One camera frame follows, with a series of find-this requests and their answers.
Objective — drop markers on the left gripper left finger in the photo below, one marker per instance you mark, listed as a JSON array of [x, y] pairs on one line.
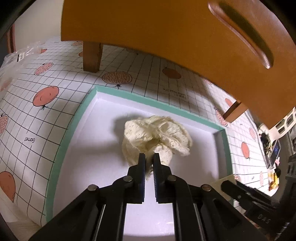
[[135, 193]]

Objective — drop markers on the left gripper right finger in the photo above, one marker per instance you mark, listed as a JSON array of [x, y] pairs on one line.
[[162, 186]]

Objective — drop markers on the cream lace cloth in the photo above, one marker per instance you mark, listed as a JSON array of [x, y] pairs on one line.
[[156, 134]]

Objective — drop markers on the white tray with teal rim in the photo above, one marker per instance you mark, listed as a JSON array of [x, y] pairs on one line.
[[106, 135]]

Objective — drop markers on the clutter of small toys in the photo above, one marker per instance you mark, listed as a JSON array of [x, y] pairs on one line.
[[272, 159]]

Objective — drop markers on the white shelf unit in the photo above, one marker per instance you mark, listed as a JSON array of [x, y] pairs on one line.
[[286, 123]]

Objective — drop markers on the pomegranate patterned grid mat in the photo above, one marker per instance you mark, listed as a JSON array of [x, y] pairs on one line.
[[37, 108]]

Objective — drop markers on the open lower wooden drawer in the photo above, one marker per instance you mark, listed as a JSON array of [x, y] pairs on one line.
[[185, 41]]

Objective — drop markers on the clear plastic bag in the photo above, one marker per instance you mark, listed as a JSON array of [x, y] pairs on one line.
[[15, 62]]

